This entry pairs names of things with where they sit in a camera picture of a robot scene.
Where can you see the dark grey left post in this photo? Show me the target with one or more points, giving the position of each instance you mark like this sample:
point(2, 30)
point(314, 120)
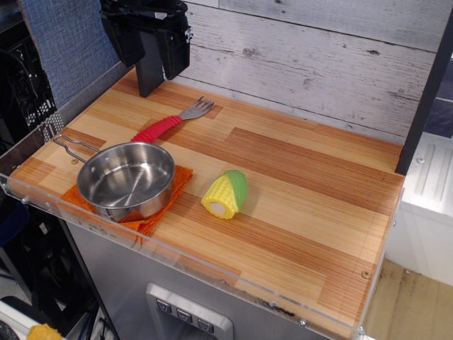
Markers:
point(149, 69)

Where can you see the white side cabinet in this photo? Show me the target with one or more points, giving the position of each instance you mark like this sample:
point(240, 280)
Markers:
point(421, 238)

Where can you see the dark grey post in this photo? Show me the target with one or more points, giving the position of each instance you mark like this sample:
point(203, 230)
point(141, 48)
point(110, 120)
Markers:
point(427, 99)
point(149, 69)

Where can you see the orange knitted cloth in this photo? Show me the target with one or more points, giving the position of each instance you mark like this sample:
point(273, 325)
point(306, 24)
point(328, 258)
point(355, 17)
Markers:
point(72, 204)

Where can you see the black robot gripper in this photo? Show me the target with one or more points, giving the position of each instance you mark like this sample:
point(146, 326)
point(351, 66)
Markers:
point(122, 18)

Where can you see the grey control panel with buttons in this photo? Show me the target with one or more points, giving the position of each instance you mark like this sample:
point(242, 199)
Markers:
point(176, 317)

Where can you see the dark grey right post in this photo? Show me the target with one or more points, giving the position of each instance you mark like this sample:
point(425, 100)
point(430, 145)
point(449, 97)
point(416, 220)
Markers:
point(427, 99)

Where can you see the yellow object bottom left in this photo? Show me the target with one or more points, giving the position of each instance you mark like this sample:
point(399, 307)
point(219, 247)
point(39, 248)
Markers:
point(43, 332)

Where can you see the clear acrylic table guard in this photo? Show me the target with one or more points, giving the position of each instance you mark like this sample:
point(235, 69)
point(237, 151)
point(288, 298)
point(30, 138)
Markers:
point(278, 234)

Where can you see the blue fabric partition panel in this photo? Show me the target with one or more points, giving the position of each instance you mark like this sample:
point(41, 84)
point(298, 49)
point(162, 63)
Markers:
point(74, 50)

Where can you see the red handled metal fork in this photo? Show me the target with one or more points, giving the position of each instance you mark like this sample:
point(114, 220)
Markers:
point(201, 107)

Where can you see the yellow green toy corn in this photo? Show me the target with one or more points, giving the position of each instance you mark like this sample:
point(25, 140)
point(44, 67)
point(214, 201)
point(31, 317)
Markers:
point(226, 195)

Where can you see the stainless steel pot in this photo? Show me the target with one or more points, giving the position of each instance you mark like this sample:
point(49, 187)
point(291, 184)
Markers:
point(125, 182)

